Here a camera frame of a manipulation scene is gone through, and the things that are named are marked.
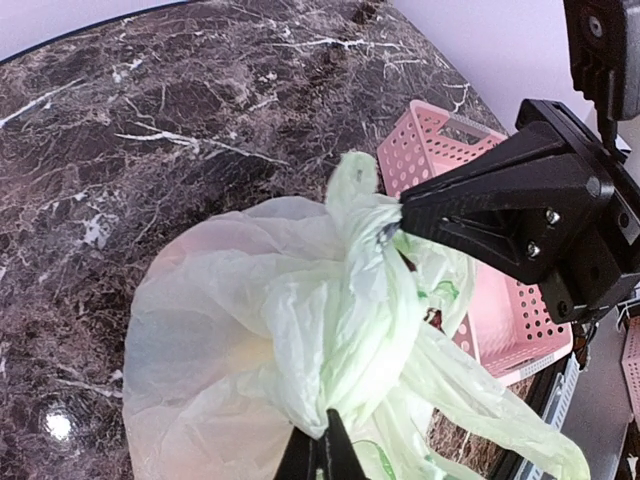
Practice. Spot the pink perforated plastic basket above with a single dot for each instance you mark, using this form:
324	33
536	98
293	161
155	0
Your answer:
507	328

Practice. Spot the light green plastic bag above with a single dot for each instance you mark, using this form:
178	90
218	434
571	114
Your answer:
254	323

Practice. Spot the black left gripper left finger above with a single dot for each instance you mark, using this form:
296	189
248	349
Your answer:
303	458

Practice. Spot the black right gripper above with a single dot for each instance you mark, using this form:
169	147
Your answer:
490	210

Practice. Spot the white slotted cable duct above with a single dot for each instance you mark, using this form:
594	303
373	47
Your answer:
554	413

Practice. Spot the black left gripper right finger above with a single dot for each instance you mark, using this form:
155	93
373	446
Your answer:
338	459

